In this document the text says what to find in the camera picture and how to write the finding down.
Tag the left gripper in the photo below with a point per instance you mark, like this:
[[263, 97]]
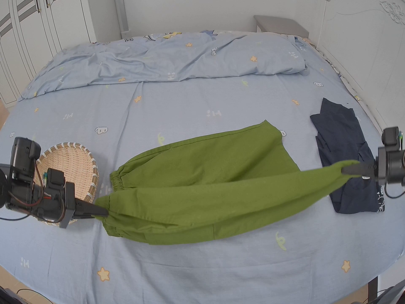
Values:
[[68, 204]]

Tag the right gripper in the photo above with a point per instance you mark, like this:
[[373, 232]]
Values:
[[392, 166]]

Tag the green shorts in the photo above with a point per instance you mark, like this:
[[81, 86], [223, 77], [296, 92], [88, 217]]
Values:
[[205, 185]]

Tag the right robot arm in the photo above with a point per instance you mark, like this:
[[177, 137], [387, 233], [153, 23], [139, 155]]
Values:
[[397, 293]]

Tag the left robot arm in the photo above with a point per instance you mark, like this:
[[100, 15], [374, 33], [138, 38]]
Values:
[[25, 154]]

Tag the round woven basket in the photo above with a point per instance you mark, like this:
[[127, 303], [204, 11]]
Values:
[[69, 169]]

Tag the dark blue T-shirt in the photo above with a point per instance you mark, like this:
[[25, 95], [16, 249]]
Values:
[[338, 131]]

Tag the white wardrobe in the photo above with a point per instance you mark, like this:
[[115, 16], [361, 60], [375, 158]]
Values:
[[25, 43]]

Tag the pale blue quilt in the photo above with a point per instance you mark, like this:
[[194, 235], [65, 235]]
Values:
[[174, 59]]

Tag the grey bedside table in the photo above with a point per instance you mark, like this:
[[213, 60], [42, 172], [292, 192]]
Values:
[[278, 24]]

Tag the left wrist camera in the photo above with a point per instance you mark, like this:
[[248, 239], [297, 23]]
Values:
[[57, 177]]

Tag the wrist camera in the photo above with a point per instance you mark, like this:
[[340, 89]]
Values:
[[57, 177], [391, 136]]

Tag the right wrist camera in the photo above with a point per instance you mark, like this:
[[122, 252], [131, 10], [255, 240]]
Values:
[[391, 136]]

